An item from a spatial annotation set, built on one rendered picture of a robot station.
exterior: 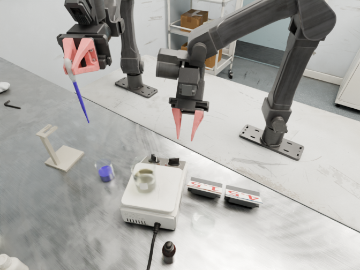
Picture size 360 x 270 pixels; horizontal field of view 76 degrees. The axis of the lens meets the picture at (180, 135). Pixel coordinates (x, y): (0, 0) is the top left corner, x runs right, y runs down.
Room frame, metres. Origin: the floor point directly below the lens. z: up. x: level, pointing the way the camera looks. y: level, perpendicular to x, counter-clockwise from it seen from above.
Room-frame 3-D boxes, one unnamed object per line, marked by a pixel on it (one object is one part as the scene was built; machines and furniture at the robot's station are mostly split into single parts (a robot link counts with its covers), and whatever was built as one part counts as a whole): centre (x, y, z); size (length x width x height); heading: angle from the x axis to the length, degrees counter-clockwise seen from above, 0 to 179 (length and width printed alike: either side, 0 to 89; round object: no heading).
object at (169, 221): (0.34, 0.06, 0.94); 0.22 x 0.13 x 0.08; 171
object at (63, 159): (0.47, 0.35, 0.96); 0.08 x 0.08 x 0.13; 69
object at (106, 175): (0.40, 0.21, 0.93); 0.04 x 0.04 x 0.06
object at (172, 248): (0.19, 0.02, 0.93); 0.03 x 0.03 x 0.07
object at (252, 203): (0.33, -0.17, 0.92); 0.09 x 0.06 x 0.04; 75
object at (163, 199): (0.31, 0.06, 0.98); 0.12 x 0.12 x 0.01; 81
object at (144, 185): (0.31, 0.08, 1.02); 0.06 x 0.05 x 0.08; 30
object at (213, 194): (0.36, -0.07, 0.92); 0.09 x 0.06 x 0.04; 75
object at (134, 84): (0.88, 0.20, 0.94); 0.20 x 0.07 x 0.08; 56
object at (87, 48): (0.44, 0.21, 1.23); 0.09 x 0.07 x 0.07; 179
